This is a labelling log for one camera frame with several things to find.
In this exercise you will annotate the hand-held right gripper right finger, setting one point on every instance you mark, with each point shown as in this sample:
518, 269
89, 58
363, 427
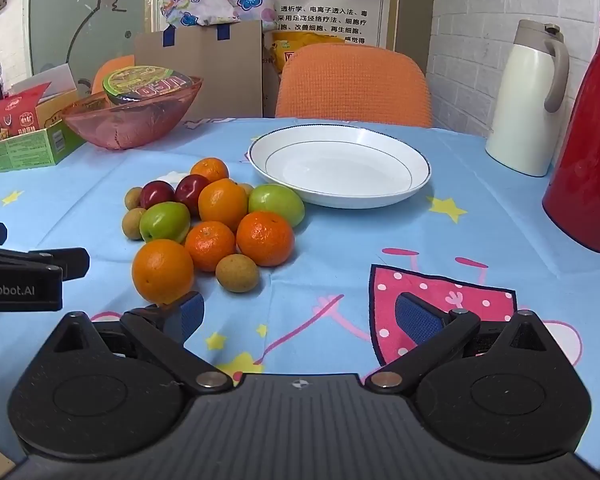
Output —
417, 320

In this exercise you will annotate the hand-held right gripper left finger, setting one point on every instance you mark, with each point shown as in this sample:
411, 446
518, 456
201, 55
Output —
192, 312

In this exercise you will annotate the large orange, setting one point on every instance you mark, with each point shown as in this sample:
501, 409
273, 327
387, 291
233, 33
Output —
223, 205
162, 271

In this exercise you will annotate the brown longan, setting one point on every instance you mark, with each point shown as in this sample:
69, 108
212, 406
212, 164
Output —
237, 272
133, 198
245, 188
131, 223

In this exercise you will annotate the small tangerine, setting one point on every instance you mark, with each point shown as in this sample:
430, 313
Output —
265, 238
210, 169
210, 246

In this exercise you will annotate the green apple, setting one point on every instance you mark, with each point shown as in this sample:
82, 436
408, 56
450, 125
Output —
165, 222
276, 205

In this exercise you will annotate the red plum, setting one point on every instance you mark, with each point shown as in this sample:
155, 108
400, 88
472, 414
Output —
156, 194
191, 192

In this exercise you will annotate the white plate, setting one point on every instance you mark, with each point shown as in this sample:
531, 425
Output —
340, 165

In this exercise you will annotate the green cardboard box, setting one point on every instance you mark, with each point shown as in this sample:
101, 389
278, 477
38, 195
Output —
25, 150

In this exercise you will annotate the blue printed tablecloth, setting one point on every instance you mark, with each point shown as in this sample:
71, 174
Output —
330, 250

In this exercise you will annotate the red snack packet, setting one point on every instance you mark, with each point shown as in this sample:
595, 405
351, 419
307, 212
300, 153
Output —
10, 115

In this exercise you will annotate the pink glass bowl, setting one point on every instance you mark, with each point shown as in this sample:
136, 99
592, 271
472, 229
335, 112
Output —
125, 125

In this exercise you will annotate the instant noodle cup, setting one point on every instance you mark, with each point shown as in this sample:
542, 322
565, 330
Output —
145, 85

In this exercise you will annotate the orange chair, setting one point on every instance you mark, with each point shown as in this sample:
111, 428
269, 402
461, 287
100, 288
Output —
350, 85
112, 67

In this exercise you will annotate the white thermos jug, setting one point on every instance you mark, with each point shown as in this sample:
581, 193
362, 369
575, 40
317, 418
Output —
520, 110

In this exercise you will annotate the red thermos bottle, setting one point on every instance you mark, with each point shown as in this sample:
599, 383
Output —
590, 160

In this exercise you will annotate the brown cardboard box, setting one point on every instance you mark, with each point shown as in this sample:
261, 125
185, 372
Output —
230, 70

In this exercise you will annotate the yellow plastic bag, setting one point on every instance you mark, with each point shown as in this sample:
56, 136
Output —
290, 45

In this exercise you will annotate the wall poster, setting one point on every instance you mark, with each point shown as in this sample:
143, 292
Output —
330, 5

